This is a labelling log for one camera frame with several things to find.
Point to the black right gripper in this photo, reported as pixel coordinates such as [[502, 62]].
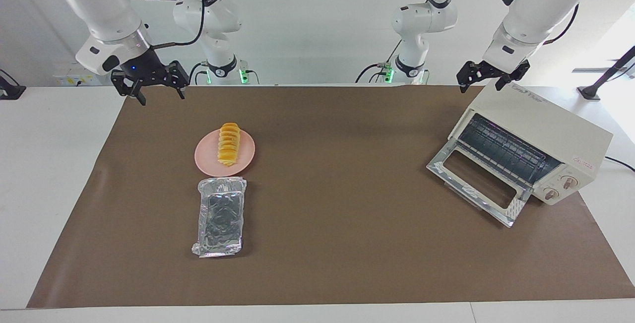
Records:
[[144, 67]]

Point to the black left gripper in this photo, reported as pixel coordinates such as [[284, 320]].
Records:
[[491, 71]]

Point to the golden ridged bread loaf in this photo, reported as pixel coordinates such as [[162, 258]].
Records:
[[229, 144]]

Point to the aluminium foil tray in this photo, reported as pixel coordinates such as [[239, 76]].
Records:
[[221, 216]]

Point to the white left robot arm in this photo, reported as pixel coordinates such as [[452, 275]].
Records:
[[531, 10]]

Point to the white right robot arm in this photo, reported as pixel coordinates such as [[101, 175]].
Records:
[[99, 5]]

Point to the cream toaster oven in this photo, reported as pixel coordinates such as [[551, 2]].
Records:
[[545, 119]]

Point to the glass oven door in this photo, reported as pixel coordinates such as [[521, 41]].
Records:
[[449, 176]]

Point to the cream oven knob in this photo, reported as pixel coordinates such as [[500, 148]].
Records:
[[550, 194], [569, 182]]

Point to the pink round plate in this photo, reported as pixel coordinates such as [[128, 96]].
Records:
[[206, 157]]

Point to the brown table mat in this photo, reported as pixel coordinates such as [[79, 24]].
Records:
[[347, 224]]

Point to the white wall socket strip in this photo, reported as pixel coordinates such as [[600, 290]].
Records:
[[69, 77]]

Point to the black camera stand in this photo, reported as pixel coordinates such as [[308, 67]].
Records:
[[603, 80]]

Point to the black clamp mount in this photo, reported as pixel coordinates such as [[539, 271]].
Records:
[[10, 90]]

